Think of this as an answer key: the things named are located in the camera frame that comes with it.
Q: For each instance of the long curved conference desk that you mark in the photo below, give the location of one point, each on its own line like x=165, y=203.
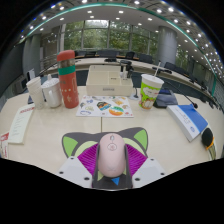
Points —
x=96, y=61

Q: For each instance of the red thermos bottle green band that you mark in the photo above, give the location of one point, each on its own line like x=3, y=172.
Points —
x=68, y=83

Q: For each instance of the ceiling lights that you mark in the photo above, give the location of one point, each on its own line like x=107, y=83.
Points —
x=120, y=11

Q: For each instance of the beige cardboard box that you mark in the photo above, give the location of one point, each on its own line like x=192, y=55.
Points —
x=108, y=85

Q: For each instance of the white lidded mug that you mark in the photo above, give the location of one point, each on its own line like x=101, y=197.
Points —
x=51, y=93

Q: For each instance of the white printed leaflet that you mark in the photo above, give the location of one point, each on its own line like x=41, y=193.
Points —
x=21, y=123

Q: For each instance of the colourful sticker sheet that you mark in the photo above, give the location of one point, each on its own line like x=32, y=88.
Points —
x=105, y=106

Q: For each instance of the dark desk console with microphone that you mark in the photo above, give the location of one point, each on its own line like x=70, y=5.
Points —
x=166, y=99

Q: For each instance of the black foam-tipped microphone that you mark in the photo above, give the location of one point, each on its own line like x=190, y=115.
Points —
x=207, y=136

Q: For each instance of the green printed paper cup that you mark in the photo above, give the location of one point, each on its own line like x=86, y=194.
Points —
x=149, y=93

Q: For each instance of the cat-face mouse pad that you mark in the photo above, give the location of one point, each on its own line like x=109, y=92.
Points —
x=137, y=137

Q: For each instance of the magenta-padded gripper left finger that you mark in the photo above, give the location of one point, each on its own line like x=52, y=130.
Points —
x=87, y=158

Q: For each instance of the white paper cup stack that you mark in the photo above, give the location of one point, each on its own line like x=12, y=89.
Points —
x=36, y=93

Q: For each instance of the blue and white book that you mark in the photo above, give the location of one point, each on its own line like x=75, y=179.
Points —
x=188, y=120

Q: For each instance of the pink computer mouse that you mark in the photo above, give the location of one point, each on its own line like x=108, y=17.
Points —
x=111, y=155

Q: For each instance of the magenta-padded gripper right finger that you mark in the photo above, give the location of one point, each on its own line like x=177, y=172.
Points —
x=136, y=160

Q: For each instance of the dark conference chairs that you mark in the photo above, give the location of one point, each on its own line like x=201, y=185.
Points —
x=145, y=58

